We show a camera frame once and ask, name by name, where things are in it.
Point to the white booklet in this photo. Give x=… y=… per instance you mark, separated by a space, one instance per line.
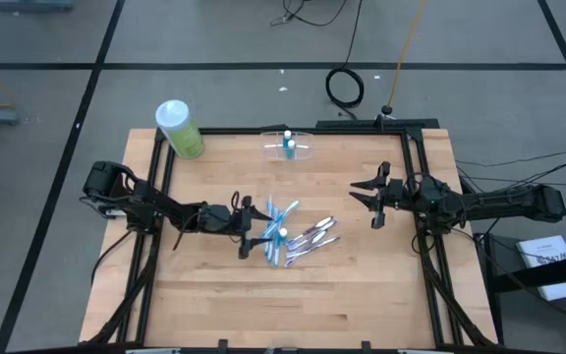
x=548 y=246

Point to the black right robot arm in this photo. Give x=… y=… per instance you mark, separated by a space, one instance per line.
x=499 y=201

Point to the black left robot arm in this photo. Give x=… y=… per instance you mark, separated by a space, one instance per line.
x=155 y=201

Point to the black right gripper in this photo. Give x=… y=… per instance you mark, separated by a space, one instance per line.
x=401 y=194

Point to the black equipment stand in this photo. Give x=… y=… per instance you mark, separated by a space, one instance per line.
x=519 y=280

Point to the blue mouthwash bottle white cap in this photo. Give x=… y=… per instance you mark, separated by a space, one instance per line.
x=291 y=143
x=287 y=134
x=283 y=231

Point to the green disinfecting wipes canister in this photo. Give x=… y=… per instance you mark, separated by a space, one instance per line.
x=180 y=130

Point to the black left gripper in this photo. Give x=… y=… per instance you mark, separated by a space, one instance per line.
x=219 y=218

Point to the clear acrylic organizer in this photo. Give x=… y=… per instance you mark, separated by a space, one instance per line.
x=270 y=147

